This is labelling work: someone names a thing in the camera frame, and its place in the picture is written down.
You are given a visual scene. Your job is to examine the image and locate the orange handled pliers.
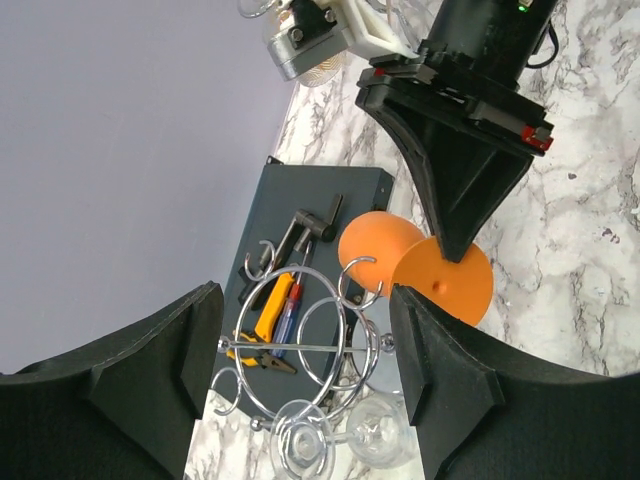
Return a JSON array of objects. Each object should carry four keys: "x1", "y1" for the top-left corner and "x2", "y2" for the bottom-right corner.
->
[{"x1": 240, "y1": 330, "x2": 297, "y2": 375}]

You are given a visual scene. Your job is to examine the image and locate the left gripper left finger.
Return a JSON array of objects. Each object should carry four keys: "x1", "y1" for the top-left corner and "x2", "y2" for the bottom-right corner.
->
[{"x1": 1, "y1": 282, "x2": 224, "y2": 479}]

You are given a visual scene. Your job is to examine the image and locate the clear stemmed glass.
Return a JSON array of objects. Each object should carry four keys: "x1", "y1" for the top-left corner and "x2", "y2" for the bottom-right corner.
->
[{"x1": 269, "y1": 394, "x2": 418, "y2": 479}]

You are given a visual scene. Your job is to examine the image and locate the small chrome ring rack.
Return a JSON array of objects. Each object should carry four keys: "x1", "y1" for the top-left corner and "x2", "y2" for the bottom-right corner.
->
[{"x1": 209, "y1": 239, "x2": 401, "y2": 426}]

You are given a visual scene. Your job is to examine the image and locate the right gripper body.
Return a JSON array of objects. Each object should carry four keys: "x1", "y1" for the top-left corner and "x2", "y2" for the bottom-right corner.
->
[{"x1": 367, "y1": 1, "x2": 556, "y2": 156}]

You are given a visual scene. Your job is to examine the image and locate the dark metal T tool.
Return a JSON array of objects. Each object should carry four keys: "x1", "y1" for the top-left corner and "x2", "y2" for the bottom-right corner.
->
[{"x1": 238, "y1": 246, "x2": 275, "y2": 304}]

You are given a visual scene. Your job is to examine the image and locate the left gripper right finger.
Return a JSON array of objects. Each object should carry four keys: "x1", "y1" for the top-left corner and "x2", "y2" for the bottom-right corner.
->
[{"x1": 390, "y1": 286, "x2": 639, "y2": 479}]

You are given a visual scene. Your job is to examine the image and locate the red blue screwdriver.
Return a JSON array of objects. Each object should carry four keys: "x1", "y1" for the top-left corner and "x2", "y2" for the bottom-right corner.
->
[{"x1": 271, "y1": 240, "x2": 314, "y2": 359}]

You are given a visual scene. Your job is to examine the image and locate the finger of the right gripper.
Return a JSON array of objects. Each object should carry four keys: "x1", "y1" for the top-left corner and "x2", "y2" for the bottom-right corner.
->
[{"x1": 356, "y1": 79, "x2": 533, "y2": 263}]

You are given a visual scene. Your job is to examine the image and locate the orange plastic goblet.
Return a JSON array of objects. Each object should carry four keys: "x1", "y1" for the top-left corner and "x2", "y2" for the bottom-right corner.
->
[{"x1": 338, "y1": 211, "x2": 493, "y2": 326}]

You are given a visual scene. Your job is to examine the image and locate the dark grey tray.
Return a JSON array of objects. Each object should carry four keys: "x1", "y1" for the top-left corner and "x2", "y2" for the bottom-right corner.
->
[{"x1": 222, "y1": 159, "x2": 394, "y2": 413}]

